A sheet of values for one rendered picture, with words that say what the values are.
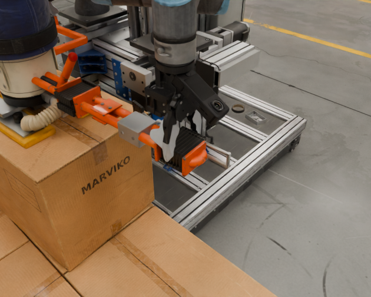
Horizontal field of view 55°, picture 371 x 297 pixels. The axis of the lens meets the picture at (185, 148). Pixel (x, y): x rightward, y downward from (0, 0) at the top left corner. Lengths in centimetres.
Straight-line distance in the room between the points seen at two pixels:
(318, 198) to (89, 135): 156
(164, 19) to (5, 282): 97
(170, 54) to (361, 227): 176
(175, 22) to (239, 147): 163
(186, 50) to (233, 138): 164
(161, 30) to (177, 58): 5
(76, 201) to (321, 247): 136
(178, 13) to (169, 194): 136
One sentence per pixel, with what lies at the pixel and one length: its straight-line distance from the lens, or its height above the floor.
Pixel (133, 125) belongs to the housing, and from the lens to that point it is 82.
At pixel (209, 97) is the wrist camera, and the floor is 122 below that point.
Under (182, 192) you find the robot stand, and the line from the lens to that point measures 187.
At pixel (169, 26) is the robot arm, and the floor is 135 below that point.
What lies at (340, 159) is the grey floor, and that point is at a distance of 259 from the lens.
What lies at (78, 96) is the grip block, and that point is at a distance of 93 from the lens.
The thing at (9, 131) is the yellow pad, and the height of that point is 96.
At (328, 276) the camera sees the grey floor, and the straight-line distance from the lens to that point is 194.
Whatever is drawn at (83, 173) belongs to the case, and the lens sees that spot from 103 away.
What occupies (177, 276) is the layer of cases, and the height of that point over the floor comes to 54.
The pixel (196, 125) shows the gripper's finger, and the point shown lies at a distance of 76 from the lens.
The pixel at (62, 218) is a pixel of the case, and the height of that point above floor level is 78.
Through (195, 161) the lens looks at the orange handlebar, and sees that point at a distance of 73.
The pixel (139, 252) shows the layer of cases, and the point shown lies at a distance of 124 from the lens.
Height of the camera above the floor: 156
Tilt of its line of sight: 39 degrees down
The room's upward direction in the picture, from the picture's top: straight up
